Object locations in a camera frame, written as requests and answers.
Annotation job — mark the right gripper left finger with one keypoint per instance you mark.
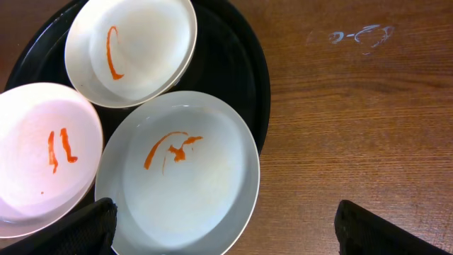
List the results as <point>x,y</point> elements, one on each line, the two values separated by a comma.
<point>89,230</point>

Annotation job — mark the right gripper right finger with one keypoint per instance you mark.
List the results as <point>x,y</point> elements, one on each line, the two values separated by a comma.
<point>360,232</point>

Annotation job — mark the white plate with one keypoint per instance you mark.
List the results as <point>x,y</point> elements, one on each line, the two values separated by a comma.
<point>51,144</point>
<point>120,54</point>

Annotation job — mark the grey-white plate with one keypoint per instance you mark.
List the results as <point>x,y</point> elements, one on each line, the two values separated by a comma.
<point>183,170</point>

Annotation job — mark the round black tray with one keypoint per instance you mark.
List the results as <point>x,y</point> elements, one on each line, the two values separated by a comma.
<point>228,61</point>

